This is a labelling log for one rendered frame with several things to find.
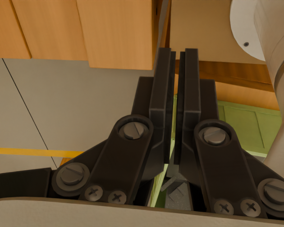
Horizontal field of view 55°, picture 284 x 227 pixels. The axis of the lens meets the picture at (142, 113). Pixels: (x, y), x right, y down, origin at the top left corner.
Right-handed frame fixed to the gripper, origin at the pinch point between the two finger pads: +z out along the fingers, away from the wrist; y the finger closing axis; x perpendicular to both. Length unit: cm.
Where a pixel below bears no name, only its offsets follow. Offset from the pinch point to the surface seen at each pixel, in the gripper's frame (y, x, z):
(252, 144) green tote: 19, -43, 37
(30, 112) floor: -107, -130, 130
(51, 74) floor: -81, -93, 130
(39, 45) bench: -30, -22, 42
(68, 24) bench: -22, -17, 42
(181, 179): 3, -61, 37
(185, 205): 5, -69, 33
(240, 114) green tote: 17, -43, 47
